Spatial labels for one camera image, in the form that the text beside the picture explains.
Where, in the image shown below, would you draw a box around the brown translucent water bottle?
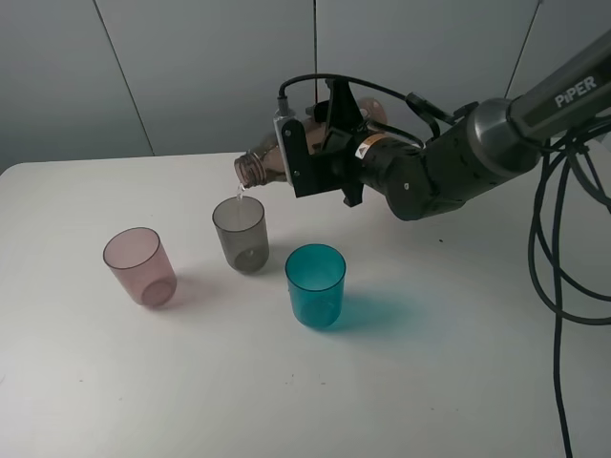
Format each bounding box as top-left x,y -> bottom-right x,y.
234,97 -> 388,189

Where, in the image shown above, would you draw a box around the grey translucent plastic cup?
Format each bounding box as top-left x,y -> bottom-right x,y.
212,196 -> 269,274

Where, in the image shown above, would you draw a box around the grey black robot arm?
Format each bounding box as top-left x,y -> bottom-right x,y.
295,34 -> 610,221

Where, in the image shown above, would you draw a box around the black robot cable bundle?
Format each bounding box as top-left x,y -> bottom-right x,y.
277,73 -> 611,458

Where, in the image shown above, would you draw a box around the pink translucent plastic cup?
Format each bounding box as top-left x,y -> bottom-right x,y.
102,227 -> 178,308

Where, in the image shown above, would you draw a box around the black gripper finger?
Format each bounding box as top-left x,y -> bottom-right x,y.
316,78 -> 368,143

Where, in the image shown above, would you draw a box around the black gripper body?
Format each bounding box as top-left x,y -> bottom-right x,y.
314,129 -> 423,207

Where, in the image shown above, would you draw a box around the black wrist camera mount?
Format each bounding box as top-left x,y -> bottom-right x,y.
273,113 -> 318,198

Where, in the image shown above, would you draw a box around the teal translucent plastic cup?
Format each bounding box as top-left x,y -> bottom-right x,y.
284,243 -> 347,329

